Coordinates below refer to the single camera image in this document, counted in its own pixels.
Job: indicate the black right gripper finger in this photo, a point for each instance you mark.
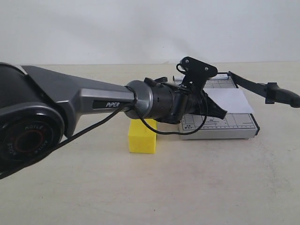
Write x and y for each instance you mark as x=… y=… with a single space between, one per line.
x=271 y=89

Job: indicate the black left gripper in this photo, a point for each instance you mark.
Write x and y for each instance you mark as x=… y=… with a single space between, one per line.
x=199 y=103

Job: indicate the white paper sheet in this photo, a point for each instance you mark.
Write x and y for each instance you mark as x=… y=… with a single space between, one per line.
x=232 y=100

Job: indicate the yellow cube block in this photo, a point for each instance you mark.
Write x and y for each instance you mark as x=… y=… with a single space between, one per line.
x=140 y=138

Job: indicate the black cutter blade arm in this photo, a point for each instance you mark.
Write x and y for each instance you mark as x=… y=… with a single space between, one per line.
x=283 y=96

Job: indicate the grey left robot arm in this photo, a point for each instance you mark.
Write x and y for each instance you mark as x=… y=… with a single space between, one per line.
x=40 y=108

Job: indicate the grey paper cutter base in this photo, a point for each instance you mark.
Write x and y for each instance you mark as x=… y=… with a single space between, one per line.
x=233 y=126

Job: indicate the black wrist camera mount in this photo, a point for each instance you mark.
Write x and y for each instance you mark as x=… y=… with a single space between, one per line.
x=196 y=72

